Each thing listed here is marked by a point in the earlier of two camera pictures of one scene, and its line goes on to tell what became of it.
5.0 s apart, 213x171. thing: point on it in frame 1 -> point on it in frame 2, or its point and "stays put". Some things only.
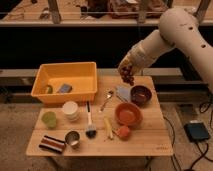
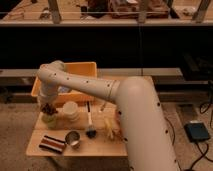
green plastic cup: x=50 y=119 stays put
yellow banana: x=108 y=126 stays put
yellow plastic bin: x=66 y=82 stays put
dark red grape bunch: x=125 y=74 -> x=49 y=109
